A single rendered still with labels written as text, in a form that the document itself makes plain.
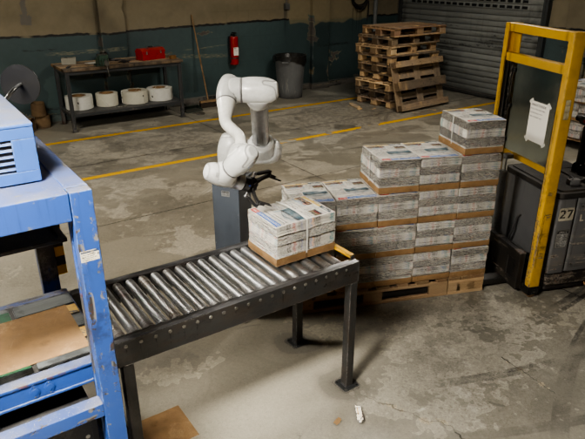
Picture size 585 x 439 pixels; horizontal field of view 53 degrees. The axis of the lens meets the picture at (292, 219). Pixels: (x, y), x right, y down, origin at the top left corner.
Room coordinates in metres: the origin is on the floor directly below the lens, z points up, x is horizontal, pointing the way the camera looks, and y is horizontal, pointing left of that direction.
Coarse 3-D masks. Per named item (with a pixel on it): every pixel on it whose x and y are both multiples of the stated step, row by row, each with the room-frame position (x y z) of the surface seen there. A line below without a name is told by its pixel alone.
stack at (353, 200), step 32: (288, 192) 3.64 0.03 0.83; (320, 192) 3.63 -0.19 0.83; (352, 192) 3.63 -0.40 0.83; (416, 192) 3.64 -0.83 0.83; (448, 192) 3.69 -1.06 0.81; (416, 224) 3.66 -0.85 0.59; (448, 224) 3.69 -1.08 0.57; (416, 256) 3.64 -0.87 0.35; (448, 256) 3.70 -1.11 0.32; (384, 288) 3.58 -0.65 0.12
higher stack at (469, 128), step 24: (456, 120) 3.86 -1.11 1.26; (480, 120) 3.75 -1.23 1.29; (504, 120) 3.78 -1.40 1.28; (456, 144) 3.82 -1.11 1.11; (480, 144) 3.73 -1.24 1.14; (504, 144) 3.77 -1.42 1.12; (480, 168) 3.73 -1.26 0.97; (480, 192) 3.75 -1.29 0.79; (456, 240) 3.72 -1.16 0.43; (456, 264) 3.71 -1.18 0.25; (480, 264) 3.76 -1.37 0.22; (456, 288) 3.72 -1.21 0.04; (480, 288) 3.77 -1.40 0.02
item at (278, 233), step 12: (252, 216) 2.82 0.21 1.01; (264, 216) 2.76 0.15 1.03; (276, 216) 2.76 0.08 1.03; (288, 216) 2.77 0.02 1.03; (252, 228) 2.83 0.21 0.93; (264, 228) 2.72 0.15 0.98; (276, 228) 2.63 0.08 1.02; (288, 228) 2.67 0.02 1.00; (300, 228) 2.71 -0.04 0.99; (252, 240) 2.83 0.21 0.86; (264, 240) 2.74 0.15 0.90; (276, 240) 2.64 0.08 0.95; (288, 240) 2.67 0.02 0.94; (300, 240) 2.72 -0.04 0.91; (276, 252) 2.64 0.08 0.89; (288, 252) 2.67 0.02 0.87; (300, 252) 2.72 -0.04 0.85
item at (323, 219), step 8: (288, 200) 2.98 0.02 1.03; (296, 200) 2.98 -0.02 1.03; (304, 200) 2.98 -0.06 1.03; (312, 200) 2.98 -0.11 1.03; (296, 208) 2.87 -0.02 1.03; (304, 208) 2.87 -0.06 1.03; (312, 208) 2.87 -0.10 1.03; (320, 208) 2.87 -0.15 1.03; (328, 208) 2.87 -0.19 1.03; (312, 216) 2.76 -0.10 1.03; (320, 216) 2.78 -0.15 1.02; (328, 216) 2.81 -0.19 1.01; (312, 224) 2.75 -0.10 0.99; (320, 224) 2.78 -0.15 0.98; (328, 224) 2.81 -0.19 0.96; (312, 232) 2.75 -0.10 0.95; (320, 232) 2.78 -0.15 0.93; (328, 232) 2.82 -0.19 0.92; (312, 240) 2.76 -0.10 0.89; (320, 240) 2.79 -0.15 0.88; (328, 240) 2.82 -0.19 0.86
